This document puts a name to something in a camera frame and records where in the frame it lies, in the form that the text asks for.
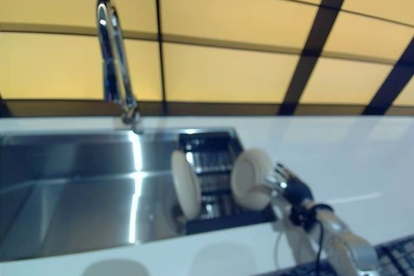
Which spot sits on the chrome gooseneck kitchen faucet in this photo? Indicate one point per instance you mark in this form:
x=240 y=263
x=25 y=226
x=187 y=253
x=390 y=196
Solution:
x=113 y=62

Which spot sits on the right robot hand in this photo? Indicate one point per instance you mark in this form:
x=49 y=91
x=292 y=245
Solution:
x=297 y=188

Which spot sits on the stainless steel sink basin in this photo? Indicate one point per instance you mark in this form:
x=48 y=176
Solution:
x=81 y=192

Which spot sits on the black dish drying rack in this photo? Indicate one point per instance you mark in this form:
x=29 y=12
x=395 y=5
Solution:
x=213 y=166

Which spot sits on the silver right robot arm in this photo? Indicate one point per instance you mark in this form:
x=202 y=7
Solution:
x=343 y=237

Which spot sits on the beige ceramic plate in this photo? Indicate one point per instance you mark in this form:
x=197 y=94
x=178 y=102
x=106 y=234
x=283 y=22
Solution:
x=249 y=179
x=186 y=185

